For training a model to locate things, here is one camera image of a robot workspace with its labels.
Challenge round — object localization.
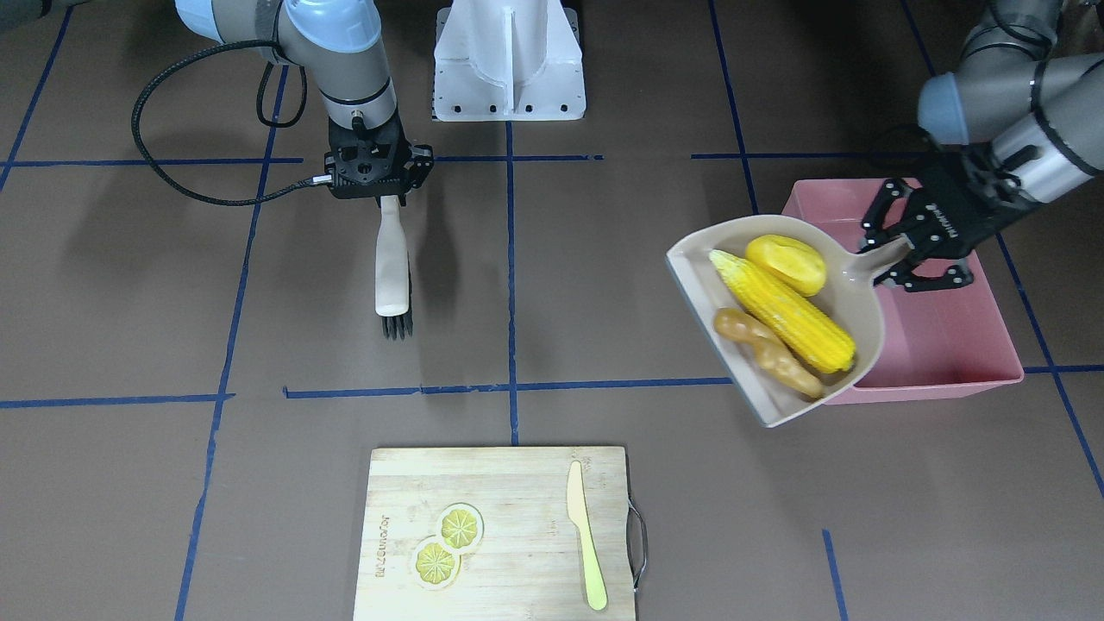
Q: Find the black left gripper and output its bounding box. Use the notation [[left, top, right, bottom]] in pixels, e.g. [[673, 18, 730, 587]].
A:
[[860, 148, 1036, 293]]

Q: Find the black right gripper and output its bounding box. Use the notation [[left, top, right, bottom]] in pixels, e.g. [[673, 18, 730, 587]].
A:
[[323, 116, 435, 199]]

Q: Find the beige brush with black bristles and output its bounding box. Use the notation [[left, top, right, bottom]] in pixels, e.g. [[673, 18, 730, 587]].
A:
[[374, 194, 411, 341]]

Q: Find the yellow toy potato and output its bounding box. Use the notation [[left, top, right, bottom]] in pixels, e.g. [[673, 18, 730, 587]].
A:
[[745, 235, 827, 298]]

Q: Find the beige plastic dustpan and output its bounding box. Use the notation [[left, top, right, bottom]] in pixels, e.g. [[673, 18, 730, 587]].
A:
[[667, 215, 911, 428]]

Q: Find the yellow toy corn cob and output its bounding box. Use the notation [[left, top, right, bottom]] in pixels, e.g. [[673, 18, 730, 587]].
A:
[[707, 250, 858, 373]]

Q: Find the tan toy ginger root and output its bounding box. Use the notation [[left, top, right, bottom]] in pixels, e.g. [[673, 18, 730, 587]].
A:
[[712, 307, 825, 400]]

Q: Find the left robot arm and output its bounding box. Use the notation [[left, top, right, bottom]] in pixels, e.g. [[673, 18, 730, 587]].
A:
[[861, 1, 1103, 293]]

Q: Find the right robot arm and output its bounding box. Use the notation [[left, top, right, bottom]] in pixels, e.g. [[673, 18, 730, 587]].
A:
[[176, 1, 434, 207]]

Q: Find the pink plastic bin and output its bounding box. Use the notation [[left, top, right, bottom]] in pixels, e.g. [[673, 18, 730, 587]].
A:
[[783, 179, 1025, 406]]

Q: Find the lemon slice upper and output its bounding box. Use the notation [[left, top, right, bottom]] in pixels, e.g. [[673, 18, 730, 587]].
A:
[[437, 503, 485, 555]]

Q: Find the yellow plastic knife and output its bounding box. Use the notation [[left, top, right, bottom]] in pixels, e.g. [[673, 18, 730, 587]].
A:
[[565, 461, 608, 611]]

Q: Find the wooden cutting board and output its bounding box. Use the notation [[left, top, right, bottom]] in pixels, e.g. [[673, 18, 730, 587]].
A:
[[352, 448, 643, 620]]

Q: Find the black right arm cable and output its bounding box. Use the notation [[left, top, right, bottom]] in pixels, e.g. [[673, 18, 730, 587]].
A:
[[131, 39, 337, 207]]

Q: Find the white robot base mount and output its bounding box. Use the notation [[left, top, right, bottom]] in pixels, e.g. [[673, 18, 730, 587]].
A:
[[431, 1, 587, 122]]

